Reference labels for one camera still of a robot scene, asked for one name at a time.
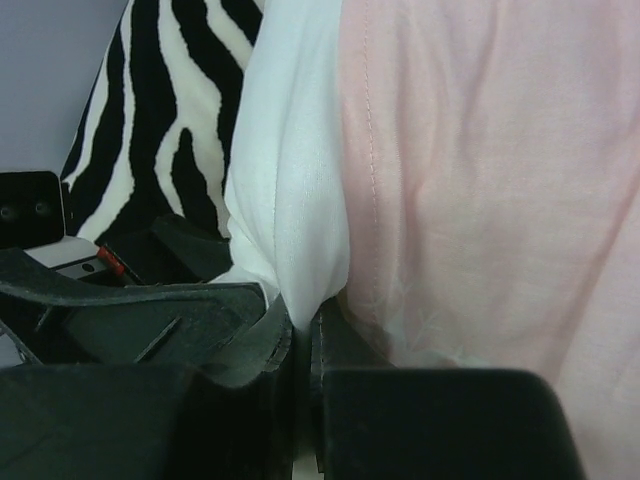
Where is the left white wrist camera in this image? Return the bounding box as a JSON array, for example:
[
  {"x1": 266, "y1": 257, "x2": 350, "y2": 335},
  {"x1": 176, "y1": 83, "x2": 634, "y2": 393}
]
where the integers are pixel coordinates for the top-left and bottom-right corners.
[{"x1": 26, "y1": 236, "x2": 126, "y2": 287}]

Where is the zebra striped pillow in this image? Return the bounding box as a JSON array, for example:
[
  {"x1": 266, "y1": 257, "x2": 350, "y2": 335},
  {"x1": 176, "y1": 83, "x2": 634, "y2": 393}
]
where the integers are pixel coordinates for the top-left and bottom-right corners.
[{"x1": 62, "y1": 0, "x2": 264, "y2": 244}]

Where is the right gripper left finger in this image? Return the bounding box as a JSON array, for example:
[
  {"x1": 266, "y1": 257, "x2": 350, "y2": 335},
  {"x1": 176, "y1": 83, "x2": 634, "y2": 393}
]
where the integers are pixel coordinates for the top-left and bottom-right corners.
[{"x1": 194, "y1": 297, "x2": 295, "y2": 479}]

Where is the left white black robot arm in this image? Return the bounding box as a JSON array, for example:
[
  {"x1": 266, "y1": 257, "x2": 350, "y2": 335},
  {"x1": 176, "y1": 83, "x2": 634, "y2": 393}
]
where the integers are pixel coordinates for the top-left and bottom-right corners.
[{"x1": 1, "y1": 171, "x2": 266, "y2": 365}]

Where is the purple pink princess pillowcase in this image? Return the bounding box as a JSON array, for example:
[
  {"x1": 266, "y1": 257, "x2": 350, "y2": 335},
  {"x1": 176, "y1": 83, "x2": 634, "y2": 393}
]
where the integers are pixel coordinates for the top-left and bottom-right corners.
[{"x1": 339, "y1": 1, "x2": 639, "y2": 479}]

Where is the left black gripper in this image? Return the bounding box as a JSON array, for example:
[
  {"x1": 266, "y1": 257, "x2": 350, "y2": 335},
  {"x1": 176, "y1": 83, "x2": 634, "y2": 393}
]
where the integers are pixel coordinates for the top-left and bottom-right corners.
[{"x1": 1, "y1": 214, "x2": 265, "y2": 366}]

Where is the white pillow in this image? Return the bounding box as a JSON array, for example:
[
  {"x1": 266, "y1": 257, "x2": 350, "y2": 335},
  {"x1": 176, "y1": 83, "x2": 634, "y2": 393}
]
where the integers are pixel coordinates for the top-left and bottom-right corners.
[{"x1": 225, "y1": 1, "x2": 349, "y2": 331}]

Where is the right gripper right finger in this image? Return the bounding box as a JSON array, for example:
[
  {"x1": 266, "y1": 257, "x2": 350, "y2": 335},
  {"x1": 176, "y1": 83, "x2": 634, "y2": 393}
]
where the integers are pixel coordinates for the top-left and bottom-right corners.
[{"x1": 294, "y1": 297, "x2": 391, "y2": 479}]

